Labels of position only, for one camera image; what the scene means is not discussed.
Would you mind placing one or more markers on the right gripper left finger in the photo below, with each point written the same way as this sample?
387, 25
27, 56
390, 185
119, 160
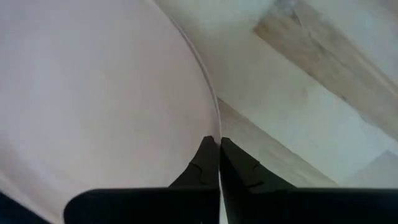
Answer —
202, 186

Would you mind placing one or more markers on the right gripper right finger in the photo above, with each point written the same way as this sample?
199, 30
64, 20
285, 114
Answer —
245, 186

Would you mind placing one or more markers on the pale pink plate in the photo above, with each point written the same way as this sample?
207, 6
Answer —
93, 93

